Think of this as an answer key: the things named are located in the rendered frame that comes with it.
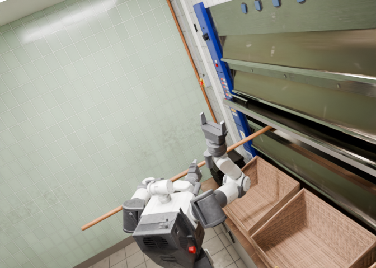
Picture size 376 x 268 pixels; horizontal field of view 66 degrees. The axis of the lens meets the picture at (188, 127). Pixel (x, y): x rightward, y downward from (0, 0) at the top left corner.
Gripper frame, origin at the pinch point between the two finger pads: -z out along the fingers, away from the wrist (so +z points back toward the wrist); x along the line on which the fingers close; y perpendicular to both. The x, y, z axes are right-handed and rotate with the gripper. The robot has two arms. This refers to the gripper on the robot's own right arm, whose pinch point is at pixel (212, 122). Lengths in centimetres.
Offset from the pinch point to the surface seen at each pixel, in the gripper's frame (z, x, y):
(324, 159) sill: 51, -34, 46
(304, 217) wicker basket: 110, -32, 39
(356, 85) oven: -6, -41, 40
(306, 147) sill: 57, -22, 53
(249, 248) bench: 120, -11, 3
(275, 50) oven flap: 2, 5, 62
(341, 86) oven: -1, -35, 43
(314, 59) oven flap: -7, -20, 48
